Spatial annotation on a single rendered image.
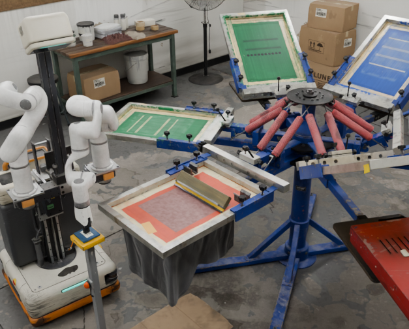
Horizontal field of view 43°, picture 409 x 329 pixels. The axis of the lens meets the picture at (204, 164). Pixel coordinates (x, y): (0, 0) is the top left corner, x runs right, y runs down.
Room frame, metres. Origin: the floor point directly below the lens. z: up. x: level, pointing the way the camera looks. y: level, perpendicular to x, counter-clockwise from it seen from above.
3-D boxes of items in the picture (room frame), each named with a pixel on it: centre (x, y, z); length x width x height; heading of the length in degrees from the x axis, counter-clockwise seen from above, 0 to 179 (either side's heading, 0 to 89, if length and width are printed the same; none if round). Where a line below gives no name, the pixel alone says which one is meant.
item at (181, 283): (2.25, 0.01, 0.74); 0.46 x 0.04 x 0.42; 131
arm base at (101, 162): (2.58, 0.58, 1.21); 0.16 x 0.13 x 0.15; 35
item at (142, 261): (2.25, 0.32, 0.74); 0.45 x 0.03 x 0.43; 41
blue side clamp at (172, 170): (2.81, 0.11, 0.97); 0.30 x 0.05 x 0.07; 131
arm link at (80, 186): (2.20, 0.59, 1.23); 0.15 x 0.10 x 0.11; 176
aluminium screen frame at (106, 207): (2.45, 0.10, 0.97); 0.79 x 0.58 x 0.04; 131
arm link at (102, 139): (2.57, 0.57, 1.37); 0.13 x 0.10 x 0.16; 86
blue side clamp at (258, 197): (2.39, -0.26, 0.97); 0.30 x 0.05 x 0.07; 131
